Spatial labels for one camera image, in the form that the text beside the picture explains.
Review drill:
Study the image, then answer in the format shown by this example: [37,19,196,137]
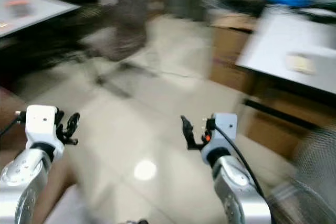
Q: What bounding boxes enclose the low brown cardboard box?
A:
[244,97,317,161]

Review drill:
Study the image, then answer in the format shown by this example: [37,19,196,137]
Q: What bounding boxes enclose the grey wire mesh guard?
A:
[265,126,336,224]

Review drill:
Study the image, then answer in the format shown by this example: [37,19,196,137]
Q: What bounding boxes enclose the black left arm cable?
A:
[0,111,28,136]

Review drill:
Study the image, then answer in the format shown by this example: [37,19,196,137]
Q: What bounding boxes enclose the long white table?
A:
[235,4,336,98]

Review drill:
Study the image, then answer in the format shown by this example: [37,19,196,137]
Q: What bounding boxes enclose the grey brown office chair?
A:
[83,0,159,100]

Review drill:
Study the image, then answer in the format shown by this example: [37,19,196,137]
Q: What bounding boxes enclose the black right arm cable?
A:
[212,123,266,199]

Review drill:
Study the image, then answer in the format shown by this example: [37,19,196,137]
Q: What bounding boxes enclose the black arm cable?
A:
[0,111,28,136]
[212,123,266,199]

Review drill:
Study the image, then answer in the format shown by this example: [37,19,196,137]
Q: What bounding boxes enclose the orange and grey container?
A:
[7,0,35,19]

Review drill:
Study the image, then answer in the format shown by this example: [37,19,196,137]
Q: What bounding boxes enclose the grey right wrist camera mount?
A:
[201,113,238,165]

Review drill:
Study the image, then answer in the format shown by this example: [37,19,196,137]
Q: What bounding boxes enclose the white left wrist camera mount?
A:
[25,105,60,154]

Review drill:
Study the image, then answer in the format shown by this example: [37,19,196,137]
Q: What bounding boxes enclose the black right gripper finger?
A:
[181,115,200,150]

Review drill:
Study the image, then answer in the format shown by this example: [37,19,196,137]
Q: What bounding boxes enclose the yellow snack packet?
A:
[286,52,318,76]

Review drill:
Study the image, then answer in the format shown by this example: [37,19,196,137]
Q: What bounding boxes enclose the small white table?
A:
[0,0,82,39]

